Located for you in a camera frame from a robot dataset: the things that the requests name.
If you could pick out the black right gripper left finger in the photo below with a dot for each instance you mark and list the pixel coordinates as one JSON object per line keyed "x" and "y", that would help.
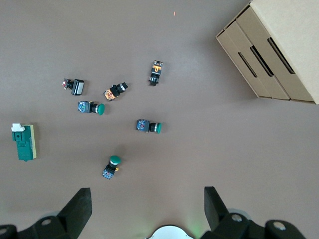
{"x": 72, "y": 216}

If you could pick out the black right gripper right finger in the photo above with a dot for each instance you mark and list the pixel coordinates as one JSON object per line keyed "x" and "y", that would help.
{"x": 219, "y": 216}

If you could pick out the green load switch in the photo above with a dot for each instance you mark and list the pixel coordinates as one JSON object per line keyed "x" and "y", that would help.
{"x": 23, "y": 147}

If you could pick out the green mushroom push button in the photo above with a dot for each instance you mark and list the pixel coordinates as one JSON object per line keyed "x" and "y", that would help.
{"x": 101, "y": 109}
{"x": 115, "y": 160}
{"x": 143, "y": 125}

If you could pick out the black square push button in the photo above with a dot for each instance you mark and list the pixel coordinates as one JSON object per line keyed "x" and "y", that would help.
{"x": 77, "y": 87}

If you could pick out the cardboard drawer box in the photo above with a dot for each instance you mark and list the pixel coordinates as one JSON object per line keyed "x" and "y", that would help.
{"x": 286, "y": 37}

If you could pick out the orange selector switch black knob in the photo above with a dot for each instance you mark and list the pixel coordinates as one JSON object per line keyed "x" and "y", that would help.
{"x": 155, "y": 71}
{"x": 111, "y": 94}

